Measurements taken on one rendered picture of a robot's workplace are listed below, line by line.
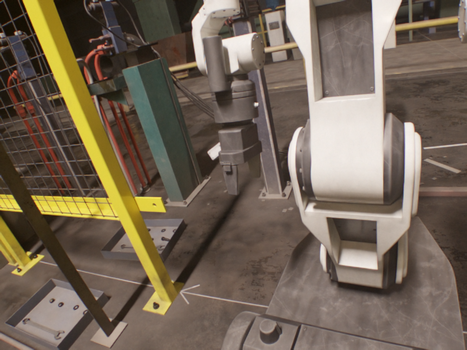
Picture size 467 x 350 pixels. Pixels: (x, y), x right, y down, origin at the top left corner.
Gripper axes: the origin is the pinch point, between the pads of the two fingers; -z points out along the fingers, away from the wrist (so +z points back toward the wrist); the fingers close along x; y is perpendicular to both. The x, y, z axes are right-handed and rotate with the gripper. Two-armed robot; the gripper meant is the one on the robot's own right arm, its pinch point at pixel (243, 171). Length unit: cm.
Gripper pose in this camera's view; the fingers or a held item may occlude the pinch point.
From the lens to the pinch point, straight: 62.6
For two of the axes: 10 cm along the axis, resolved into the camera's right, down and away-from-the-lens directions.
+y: 8.8, 0.2, -4.8
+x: -4.6, 3.1, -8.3
